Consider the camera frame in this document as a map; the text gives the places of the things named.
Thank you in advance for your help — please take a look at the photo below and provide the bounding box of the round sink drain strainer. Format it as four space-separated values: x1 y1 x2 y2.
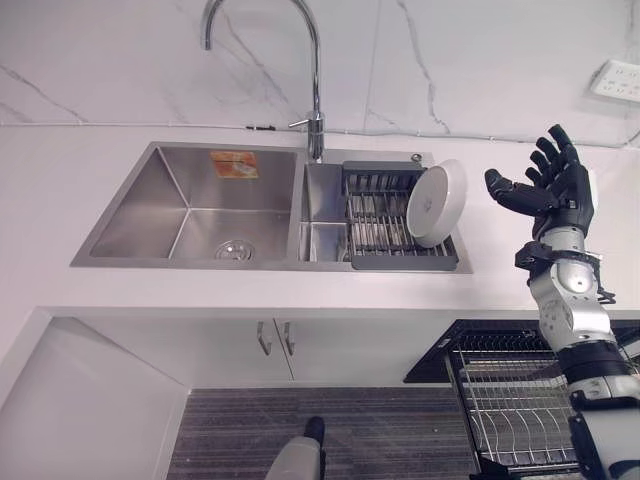
214 239 257 261

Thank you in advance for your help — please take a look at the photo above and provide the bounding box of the grey cable along wall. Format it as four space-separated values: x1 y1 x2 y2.
0 121 640 149

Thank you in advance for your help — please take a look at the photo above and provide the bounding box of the chrome gooseneck faucet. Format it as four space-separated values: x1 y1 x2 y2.
200 0 326 162

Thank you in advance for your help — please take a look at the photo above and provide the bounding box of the white cabinet door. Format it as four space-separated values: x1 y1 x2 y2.
82 316 296 387
273 316 457 382

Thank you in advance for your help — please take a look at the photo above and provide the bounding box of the orange sticker label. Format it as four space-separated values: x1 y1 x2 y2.
209 151 261 179

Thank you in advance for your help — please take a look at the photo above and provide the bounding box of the stainless steel double sink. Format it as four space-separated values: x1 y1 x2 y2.
69 140 474 275

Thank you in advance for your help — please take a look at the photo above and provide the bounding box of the white round plate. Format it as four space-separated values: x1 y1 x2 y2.
405 158 469 249

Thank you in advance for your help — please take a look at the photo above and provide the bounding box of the black dishwasher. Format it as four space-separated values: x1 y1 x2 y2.
402 319 640 385

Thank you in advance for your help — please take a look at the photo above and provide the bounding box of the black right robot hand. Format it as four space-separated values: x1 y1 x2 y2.
483 124 600 236

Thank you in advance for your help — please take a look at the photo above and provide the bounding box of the dark sink drain rack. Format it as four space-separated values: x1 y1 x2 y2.
341 160 461 270

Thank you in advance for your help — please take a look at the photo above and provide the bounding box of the white wall power socket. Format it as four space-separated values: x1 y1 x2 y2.
589 58 640 106

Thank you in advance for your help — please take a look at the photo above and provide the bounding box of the wire dishwasher rack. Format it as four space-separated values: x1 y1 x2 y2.
446 335 640 475

